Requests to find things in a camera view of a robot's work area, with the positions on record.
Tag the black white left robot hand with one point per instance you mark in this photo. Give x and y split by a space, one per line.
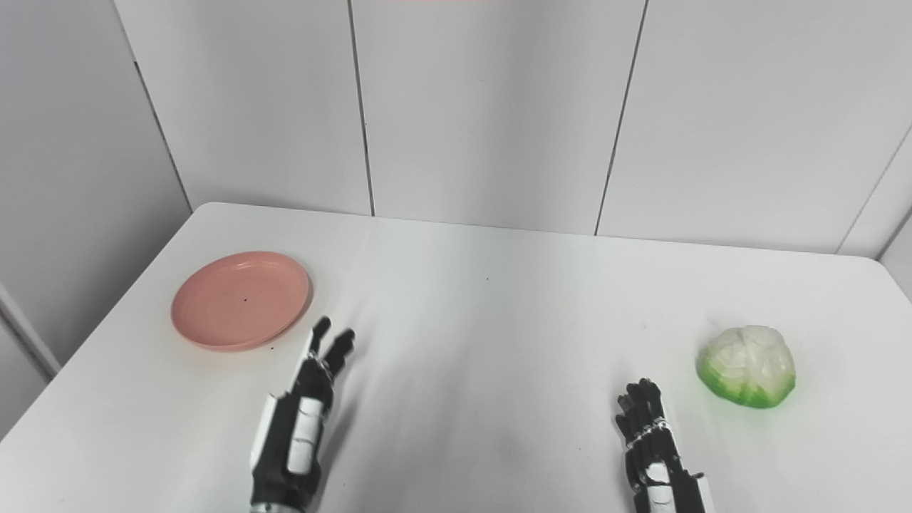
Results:
296 442

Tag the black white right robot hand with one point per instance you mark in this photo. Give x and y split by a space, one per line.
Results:
655 463

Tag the green white toy cabbage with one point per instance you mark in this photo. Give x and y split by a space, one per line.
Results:
748 367

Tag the pink round plate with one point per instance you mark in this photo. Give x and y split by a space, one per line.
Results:
239 299

